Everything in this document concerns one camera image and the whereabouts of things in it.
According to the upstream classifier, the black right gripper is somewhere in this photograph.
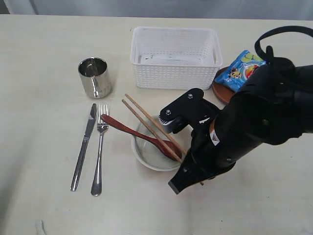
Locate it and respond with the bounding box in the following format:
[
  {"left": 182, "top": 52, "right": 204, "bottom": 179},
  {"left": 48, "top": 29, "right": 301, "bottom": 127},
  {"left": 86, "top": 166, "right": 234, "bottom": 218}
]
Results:
[{"left": 168, "top": 112, "right": 263, "bottom": 194}]

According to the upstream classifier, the wooden chopstick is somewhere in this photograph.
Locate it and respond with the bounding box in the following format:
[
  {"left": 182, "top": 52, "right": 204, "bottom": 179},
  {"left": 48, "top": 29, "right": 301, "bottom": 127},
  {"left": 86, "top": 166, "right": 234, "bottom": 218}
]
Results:
[
  {"left": 121, "top": 98, "right": 204, "bottom": 186},
  {"left": 125, "top": 94, "right": 187, "bottom": 155}
]

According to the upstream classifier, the dark red wooden spoon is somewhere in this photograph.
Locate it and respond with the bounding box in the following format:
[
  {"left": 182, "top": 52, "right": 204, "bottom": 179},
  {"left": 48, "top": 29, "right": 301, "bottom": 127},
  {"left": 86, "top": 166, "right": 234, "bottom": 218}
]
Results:
[{"left": 101, "top": 114, "right": 182, "bottom": 162}]

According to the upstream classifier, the white floral ceramic bowl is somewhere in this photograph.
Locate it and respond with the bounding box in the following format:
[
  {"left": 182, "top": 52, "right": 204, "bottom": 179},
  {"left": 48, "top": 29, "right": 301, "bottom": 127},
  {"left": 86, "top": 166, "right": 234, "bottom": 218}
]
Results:
[{"left": 131, "top": 125, "right": 192, "bottom": 172}]

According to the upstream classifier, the silver fork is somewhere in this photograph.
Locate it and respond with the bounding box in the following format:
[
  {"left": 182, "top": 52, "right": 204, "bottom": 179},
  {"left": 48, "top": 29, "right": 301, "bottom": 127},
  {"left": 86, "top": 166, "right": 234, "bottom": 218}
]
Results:
[{"left": 91, "top": 104, "right": 109, "bottom": 196}]

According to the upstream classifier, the brown round plate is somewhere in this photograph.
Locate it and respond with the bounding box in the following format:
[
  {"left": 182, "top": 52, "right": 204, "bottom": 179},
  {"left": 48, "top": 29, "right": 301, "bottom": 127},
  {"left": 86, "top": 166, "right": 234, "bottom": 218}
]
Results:
[{"left": 211, "top": 67, "right": 235, "bottom": 104}]

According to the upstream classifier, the blue chips bag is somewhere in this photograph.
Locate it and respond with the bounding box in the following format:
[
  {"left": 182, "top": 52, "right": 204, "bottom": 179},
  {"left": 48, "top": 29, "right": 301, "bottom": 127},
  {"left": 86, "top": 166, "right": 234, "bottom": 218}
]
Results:
[{"left": 215, "top": 50, "right": 266, "bottom": 92}]

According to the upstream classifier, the silver table knife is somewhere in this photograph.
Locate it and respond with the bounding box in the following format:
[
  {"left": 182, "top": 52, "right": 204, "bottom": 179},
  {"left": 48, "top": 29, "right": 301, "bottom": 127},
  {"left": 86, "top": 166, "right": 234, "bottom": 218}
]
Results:
[{"left": 70, "top": 103, "right": 97, "bottom": 191}]

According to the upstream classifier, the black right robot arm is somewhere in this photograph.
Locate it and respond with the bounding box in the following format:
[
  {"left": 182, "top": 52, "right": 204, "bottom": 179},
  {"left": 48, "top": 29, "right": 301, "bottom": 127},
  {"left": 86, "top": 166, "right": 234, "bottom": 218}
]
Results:
[{"left": 168, "top": 64, "right": 313, "bottom": 193}]

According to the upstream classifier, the white perforated plastic basket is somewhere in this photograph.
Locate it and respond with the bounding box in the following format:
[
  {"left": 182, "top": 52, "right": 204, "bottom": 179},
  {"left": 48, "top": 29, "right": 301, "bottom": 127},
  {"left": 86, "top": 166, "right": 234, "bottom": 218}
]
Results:
[{"left": 130, "top": 26, "right": 223, "bottom": 90}]

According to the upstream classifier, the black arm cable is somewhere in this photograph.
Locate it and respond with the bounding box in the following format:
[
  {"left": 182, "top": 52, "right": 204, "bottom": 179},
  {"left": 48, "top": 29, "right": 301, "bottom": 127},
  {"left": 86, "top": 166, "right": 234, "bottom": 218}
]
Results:
[{"left": 254, "top": 25, "right": 313, "bottom": 86}]

